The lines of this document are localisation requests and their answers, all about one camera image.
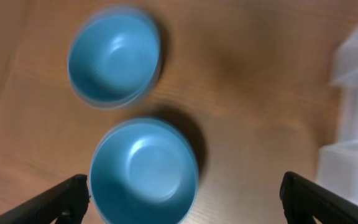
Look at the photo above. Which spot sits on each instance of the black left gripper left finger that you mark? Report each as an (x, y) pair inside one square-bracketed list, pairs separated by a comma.
[(66, 202)]

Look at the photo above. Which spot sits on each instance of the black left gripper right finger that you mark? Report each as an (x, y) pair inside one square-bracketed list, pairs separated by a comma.
[(305, 202)]

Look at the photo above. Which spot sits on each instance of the dark blue bowl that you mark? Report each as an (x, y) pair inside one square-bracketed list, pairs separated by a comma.
[(116, 58), (143, 171)]

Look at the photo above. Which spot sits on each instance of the clear plastic storage container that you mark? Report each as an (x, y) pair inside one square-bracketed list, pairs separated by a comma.
[(338, 162)]

